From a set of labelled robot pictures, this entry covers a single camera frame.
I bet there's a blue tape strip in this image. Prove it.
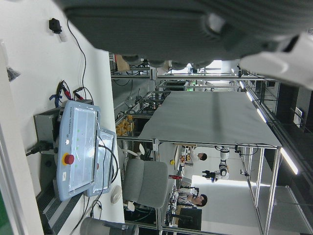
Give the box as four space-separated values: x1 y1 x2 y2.
49 94 63 107

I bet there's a left robot hand grey white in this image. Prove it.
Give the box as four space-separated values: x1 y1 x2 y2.
55 0 313 90

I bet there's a grey cylindrical container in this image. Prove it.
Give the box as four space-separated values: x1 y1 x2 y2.
80 217 139 235

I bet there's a black power cable plug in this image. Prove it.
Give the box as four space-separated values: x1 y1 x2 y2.
26 140 54 157

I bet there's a person in dark clothes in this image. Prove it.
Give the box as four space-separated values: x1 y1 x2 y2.
177 193 208 209

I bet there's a thin black adapter cable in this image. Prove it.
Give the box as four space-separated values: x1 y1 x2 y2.
66 19 88 101

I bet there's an aluminium frame beam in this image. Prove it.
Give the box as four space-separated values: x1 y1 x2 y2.
111 73 267 80

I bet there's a brown cardboard box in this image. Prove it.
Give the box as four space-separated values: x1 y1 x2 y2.
114 54 130 71

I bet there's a red black alligator clip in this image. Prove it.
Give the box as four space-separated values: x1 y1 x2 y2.
72 87 85 99
57 80 72 99

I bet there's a person in white coat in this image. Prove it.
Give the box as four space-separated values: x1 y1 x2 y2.
187 148 208 167

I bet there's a light blue teach pendant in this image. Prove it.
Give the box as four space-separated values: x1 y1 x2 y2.
55 100 102 202
87 127 116 198

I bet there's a grey canopy sheet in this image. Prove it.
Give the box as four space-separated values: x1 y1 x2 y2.
138 91 282 147

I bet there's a white computer mouse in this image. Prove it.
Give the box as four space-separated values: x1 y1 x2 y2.
110 185 122 204

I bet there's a black pendant cable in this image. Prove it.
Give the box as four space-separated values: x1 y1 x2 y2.
97 132 119 185

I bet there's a black power adapter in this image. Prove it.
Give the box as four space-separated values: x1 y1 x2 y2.
48 17 62 34

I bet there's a grey control box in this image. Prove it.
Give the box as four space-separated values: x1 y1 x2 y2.
33 107 65 183

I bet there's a yellow parts pile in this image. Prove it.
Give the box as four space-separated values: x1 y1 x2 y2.
116 115 134 136

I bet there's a grey office chair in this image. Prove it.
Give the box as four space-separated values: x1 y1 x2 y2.
121 143 169 212

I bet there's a black ribbed grate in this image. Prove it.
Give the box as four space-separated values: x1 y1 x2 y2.
36 188 83 235

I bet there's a black monitor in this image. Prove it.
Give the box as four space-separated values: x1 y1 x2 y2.
178 208 202 231

